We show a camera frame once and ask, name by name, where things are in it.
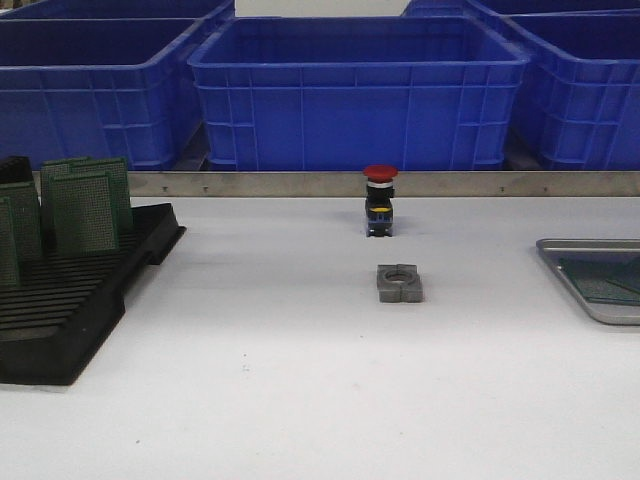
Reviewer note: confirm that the green perforated circuit board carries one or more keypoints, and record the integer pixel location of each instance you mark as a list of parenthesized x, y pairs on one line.
[(10, 270), (26, 219), (84, 215), (117, 168), (49, 169)]

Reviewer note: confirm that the black slotted board rack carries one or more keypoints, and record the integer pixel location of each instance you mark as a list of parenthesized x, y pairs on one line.
[(64, 307)]

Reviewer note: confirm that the grey metal tray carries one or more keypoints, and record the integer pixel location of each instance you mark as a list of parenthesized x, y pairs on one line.
[(622, 251)]

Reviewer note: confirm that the green circuit board in tray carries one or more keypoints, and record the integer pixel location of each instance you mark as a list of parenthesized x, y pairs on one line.
[(595, 282)]

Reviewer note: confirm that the red emergency stop button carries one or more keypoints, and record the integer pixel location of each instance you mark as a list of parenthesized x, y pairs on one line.
[(378, 206)]

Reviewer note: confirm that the grey metal clamp block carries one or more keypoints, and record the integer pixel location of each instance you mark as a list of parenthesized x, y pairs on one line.
[(399, 283)]

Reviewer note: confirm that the blue plastic crate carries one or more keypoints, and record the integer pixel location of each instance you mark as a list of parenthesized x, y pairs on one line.
[(578, 105), (99, 88), (339, 94), (517, 7), (46, 10)]

